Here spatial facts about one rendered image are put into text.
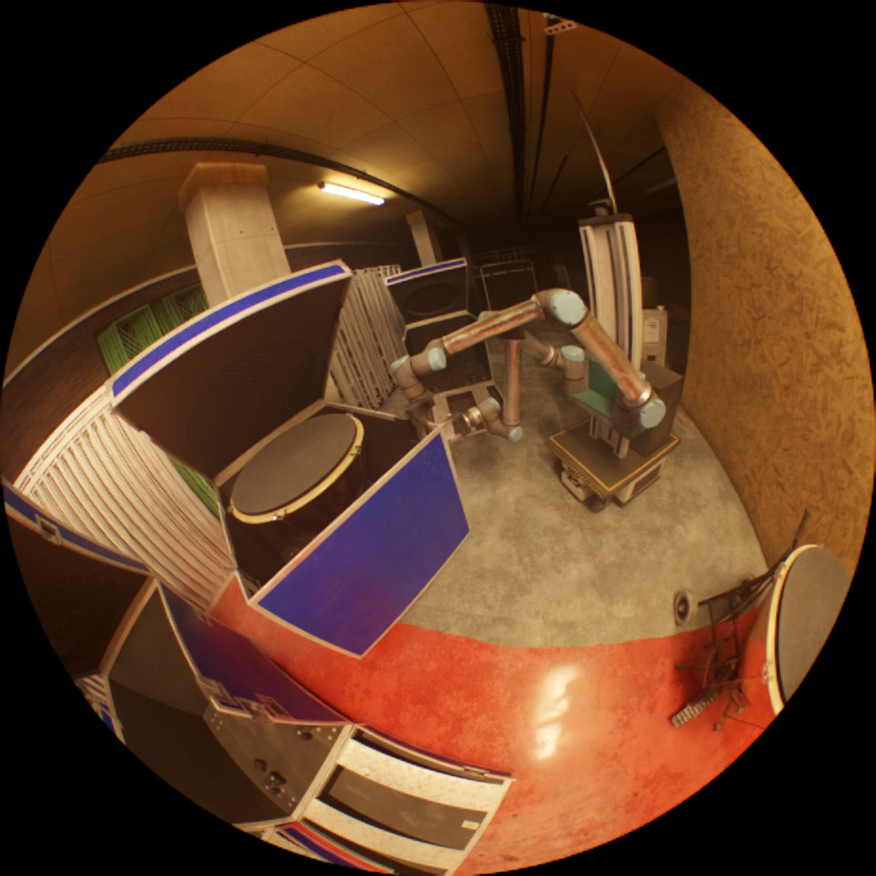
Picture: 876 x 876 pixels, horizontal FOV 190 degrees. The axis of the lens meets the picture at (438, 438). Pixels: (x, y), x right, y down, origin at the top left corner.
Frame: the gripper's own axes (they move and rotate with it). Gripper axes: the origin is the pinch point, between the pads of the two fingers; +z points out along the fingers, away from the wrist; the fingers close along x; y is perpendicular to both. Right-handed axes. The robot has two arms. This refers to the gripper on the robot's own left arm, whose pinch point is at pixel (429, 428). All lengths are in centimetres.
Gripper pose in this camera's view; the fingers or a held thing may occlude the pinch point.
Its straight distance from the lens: 119.6
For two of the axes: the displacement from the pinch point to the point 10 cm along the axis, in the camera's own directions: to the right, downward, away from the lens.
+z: 3.8, 8.2, 4.3
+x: -6.1, 5.7, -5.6
